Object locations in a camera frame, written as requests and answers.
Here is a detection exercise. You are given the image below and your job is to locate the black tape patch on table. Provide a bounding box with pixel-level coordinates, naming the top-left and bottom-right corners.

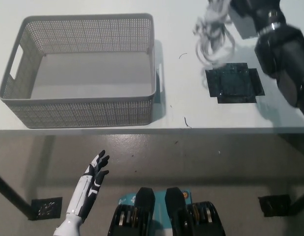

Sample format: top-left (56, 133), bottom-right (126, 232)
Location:
top-left (205, 62), bottom-right (265, 104)

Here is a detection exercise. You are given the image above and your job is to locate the black left robot body block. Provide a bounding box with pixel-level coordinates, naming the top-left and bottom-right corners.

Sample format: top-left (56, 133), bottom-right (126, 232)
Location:
top-left (108, 187), bottom-right (156, 236)

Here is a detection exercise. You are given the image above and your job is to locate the black table leg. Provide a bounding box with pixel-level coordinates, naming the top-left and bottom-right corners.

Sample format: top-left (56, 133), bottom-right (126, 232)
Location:
top-left (0, 169), bottom-right (36, 221)

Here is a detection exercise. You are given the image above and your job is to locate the grey perforated plastic basket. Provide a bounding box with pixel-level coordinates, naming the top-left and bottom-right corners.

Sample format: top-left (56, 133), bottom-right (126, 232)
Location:
top-left (0, 13), bottom-right (164, 129)

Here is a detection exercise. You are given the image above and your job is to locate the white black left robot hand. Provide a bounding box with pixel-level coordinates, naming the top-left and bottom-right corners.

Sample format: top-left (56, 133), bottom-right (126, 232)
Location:
top-left (65, 149), bottom-right (111, 218)

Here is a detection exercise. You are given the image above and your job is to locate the white power strip with cord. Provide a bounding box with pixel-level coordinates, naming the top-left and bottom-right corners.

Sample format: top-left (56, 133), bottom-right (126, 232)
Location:
top-left (193, 0), bottom-right (259, 69)

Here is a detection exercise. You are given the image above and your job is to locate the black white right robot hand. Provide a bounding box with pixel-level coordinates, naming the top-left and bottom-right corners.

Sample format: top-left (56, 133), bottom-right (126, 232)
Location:
top-left (231, 0), bottom-right (286, 35)

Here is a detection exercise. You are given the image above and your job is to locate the black right robot body block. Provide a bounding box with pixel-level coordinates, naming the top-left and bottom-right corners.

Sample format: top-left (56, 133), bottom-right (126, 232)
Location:
top-left (165, 187), bottom-right (226, 236)

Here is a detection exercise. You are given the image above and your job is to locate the black robot body block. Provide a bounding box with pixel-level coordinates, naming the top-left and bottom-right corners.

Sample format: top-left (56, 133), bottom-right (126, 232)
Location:
top-left (108, 187), bottom-right (156, 236)
top-left (165, 187), bottom-right (226, 236)

